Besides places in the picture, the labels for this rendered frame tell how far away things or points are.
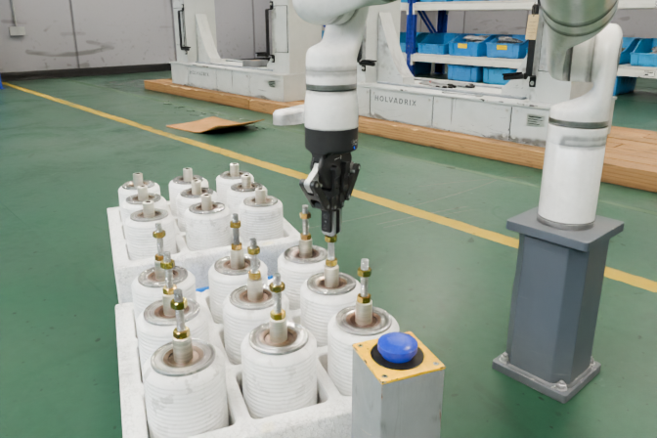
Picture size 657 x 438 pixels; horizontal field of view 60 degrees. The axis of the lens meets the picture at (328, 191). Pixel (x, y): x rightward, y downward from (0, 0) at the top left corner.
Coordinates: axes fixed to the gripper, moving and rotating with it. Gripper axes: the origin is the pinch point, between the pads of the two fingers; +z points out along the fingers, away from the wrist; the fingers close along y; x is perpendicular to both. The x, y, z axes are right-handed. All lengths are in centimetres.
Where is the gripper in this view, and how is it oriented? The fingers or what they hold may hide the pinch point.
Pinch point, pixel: (331, 220)
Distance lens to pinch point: 83.3
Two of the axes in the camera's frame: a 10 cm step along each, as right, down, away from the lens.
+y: 5.5, -2.5, 8.0
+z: 0.0, 9.6, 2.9
